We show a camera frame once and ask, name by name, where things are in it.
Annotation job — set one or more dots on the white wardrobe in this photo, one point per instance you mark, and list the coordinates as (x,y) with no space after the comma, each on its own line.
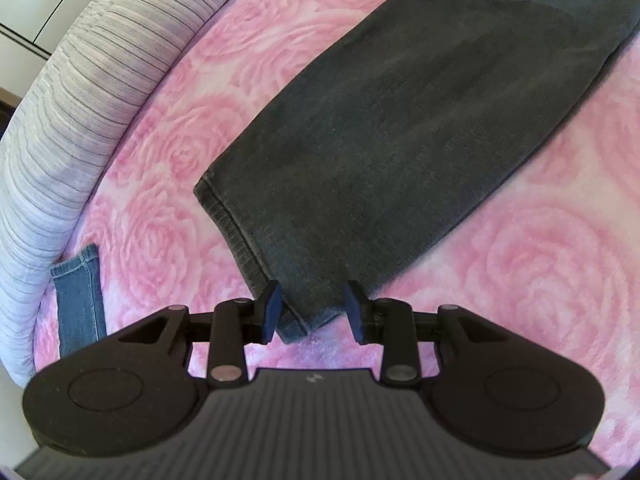
(30,0)

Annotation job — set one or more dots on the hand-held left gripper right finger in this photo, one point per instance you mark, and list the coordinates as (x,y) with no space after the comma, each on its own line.
(354,310)

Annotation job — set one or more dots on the blue jeans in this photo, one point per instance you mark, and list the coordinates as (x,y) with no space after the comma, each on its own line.
(80,300)

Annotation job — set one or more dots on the dark grey jeans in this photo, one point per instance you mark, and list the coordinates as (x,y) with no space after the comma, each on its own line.
(400,135)

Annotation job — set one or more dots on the pink rose blanket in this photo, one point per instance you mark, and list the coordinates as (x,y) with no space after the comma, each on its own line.
(525,270)

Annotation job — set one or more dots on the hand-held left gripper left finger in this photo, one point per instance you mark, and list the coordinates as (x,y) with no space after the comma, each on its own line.
(271,310)

